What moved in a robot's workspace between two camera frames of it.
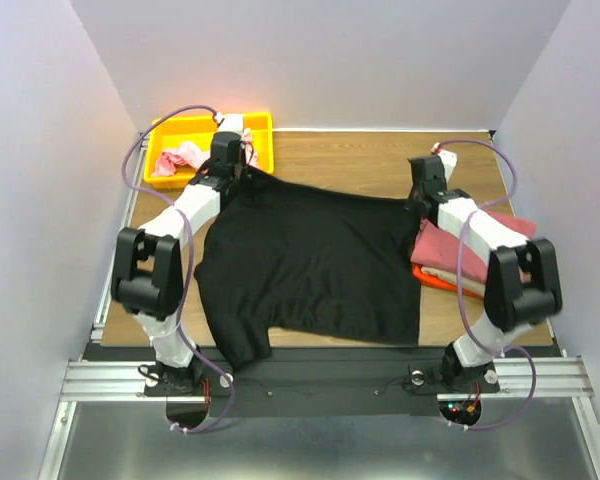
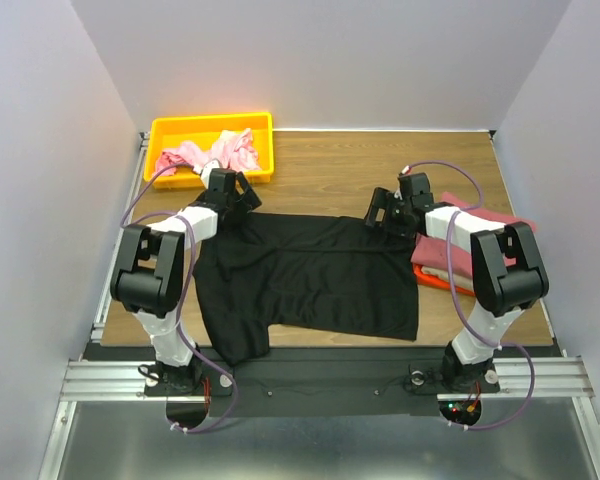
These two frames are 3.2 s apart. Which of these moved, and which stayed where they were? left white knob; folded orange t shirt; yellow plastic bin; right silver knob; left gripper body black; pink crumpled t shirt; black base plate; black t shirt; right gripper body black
Moved: black t shirt; right gripper body black; left gripper body black
Stayed: yellow plastic bin; folded orange t shirt; right silver knob; left white knob; black base plate; pink crumpled t shirt
